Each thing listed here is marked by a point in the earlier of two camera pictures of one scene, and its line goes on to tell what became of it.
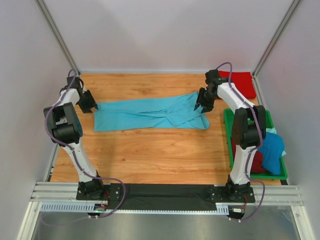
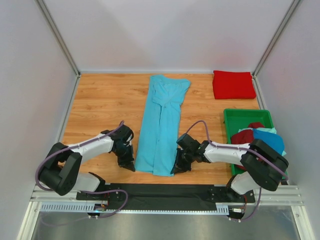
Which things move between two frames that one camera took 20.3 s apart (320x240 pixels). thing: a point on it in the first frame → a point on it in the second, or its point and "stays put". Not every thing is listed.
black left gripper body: (87, 102) → (124, 155)
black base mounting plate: (165, 197) stays put
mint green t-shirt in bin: (273, 130) stays put
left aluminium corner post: (49, 20) stays put
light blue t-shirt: (176, 112) → (159, 138)
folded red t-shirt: (243, 81) stays put
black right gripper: (207, 107) → (178, 166)
